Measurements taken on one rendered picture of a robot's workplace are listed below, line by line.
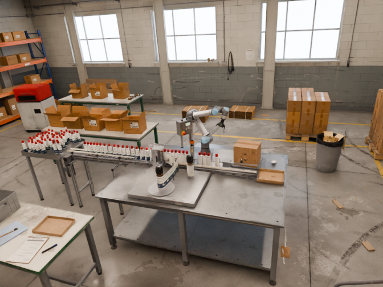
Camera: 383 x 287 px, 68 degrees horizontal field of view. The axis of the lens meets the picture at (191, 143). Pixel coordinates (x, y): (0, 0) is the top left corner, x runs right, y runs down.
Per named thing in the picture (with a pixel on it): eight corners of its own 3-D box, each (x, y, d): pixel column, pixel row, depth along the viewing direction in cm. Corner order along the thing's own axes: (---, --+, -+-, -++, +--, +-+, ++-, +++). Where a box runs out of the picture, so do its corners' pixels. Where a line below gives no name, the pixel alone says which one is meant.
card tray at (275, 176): (256, 181, 337) (257, 179, 336) (259, 171, 359) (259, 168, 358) (283, 184, 328) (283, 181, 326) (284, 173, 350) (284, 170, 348)
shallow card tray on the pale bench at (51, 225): (32, 233, 283) (31, 230, 282) (48, 217, 305) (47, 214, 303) (61, 237, 276) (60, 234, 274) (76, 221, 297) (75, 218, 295)
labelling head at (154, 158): (153, 167, 375) (150, 149, 364) (157, 162, 386) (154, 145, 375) (162, 168, 370) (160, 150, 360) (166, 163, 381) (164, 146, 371)
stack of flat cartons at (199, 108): (182, 122, 776) (180, 111, 763) (187, 115, 823) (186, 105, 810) (205, 123, 760) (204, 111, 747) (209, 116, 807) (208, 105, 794)
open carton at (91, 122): (80, 132, 536) (75, 113, 521) (94, 123, 575) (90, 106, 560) (97, 133, 526) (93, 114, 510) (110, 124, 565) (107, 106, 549)
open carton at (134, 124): (120, 135, 509) (117, 115, 493) (132, 125, 553) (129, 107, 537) (140, 136, 499) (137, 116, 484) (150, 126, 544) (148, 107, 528)
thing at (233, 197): (94, 197, 332) (94, 196, 331) (150, 144, 460) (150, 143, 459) (283, 228, 266) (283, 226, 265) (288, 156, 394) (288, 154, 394)
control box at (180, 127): (176, 134, 366) (175, 121, 358) (187, 131, 375) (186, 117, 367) (181, 136, 358) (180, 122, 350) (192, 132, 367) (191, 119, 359)
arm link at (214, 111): (182, 113, 386) (216, 107, 365) (186, 111, 396) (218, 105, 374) (184, 122, 389) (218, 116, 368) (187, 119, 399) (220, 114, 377)
